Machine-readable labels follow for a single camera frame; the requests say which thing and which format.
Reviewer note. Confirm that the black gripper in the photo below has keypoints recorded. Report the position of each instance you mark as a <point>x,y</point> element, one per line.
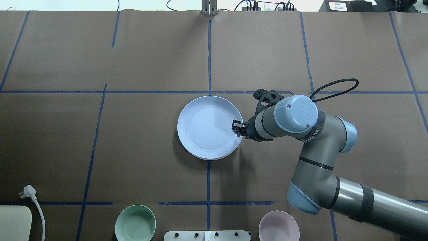
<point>249,130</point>

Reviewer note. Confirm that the blue plate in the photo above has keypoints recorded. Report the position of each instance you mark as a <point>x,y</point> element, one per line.
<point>208,129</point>

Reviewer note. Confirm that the pink plate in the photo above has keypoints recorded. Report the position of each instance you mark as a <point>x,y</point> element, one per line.
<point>214,155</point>

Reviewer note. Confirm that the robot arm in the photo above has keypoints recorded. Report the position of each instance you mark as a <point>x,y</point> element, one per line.
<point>313,185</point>

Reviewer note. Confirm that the pink bowl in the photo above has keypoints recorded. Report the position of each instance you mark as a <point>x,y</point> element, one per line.
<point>278,226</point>

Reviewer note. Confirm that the green bowl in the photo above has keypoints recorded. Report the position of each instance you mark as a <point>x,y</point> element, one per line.
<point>135,223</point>

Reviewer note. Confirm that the black box with label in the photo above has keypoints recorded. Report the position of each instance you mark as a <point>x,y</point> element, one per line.
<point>346,6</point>

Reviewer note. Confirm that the cream toaster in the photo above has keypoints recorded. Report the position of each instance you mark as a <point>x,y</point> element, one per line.
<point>15,223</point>

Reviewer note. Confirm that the aluminium frame post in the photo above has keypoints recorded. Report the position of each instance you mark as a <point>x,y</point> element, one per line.
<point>209,8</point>

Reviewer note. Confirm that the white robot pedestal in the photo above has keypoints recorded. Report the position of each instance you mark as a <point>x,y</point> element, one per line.
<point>208,235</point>

